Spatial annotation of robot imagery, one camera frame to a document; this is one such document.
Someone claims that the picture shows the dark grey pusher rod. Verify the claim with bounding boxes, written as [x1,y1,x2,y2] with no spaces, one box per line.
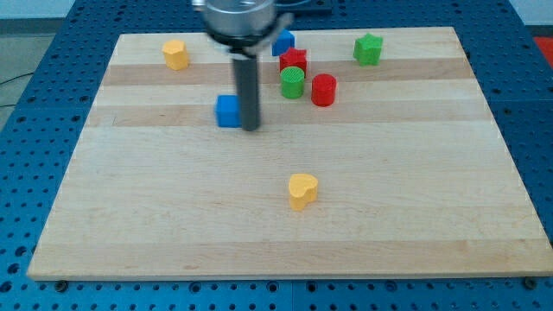
[232,54,261,131]

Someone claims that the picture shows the yellow heart block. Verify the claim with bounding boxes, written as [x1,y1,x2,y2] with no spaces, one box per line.
[288,173,319,211]

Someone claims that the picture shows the blue cube block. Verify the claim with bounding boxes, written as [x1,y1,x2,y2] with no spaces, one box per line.
[214,95,241,128]

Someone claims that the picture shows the green cylinder block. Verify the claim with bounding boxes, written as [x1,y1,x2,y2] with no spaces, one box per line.
[280,67,305,99]

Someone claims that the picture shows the red star block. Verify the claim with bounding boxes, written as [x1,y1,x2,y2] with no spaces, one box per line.
[279,48,308,75]

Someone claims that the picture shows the blue block at back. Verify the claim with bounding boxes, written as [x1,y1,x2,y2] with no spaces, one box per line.
[271,29,296,56]

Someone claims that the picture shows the yellow hexagon block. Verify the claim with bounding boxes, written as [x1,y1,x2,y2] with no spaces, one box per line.
[162,40,189,71]

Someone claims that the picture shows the red cylinder block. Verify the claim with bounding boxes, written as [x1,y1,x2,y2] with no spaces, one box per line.
[311,73,337,107]

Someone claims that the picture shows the green star block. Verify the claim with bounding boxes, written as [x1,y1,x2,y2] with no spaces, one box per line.
[353,33,384,67]

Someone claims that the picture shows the wooden board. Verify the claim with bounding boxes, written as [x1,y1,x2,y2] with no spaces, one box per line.
[28,27,552,281]

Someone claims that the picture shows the black cable on floor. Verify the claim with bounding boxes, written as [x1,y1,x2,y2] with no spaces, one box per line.
[0,71,35,109]

